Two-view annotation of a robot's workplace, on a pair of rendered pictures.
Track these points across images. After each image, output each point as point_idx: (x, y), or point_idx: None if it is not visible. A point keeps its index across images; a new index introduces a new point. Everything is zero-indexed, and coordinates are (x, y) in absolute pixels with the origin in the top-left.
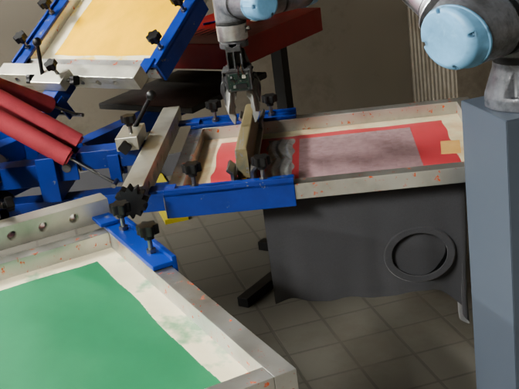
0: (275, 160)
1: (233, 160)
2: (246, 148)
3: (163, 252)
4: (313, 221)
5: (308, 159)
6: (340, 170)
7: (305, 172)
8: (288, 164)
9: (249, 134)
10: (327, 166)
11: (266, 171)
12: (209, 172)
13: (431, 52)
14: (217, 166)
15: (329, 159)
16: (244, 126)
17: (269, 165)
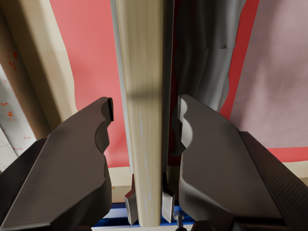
0: (197, 69)
1: (97, 8)
2: (160, 222)
3: None
4: None
5: (263, 60)
6: (289, 127)
7: (238, 124)
8: (220, 88)
9: (162, 158)
10: (279, 107)
11: (176, 108)
12: (65, 83)
13: None
14: (68, 46)
15: (298, 72)
16: (141, 103)
17: (183, 83)
